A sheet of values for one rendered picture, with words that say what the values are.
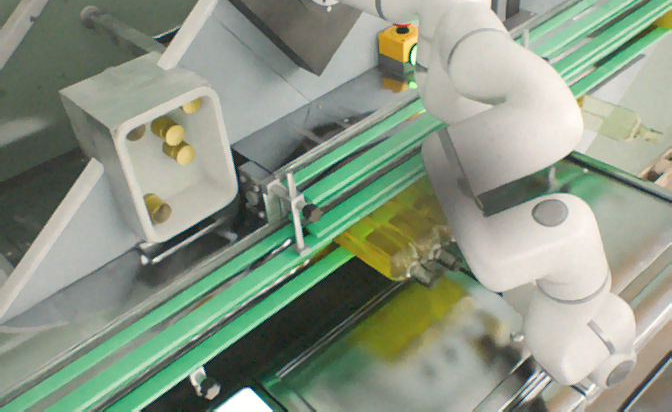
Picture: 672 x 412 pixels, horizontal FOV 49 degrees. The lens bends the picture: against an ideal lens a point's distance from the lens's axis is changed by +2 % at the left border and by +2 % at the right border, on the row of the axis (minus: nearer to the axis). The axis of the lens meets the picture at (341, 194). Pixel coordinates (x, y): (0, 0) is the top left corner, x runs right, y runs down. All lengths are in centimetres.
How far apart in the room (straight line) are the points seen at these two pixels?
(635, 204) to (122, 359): 108
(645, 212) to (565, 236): 85
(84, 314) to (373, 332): 48
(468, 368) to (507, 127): 57
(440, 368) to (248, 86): 58
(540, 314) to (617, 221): 69
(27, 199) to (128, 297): 72
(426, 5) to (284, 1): 26
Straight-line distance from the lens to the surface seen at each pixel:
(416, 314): 133
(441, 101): 96
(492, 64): 81
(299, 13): 122
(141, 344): 115
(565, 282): 86
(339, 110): 135
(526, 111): 79
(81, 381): 114
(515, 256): 81
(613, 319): 104
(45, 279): 124
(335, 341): 130
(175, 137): 115
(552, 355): 98
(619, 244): 156
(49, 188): 187
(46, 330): 120
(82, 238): 123
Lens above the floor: 170
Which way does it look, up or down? 37 degrees down
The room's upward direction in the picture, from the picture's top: 122 degrees clockwise
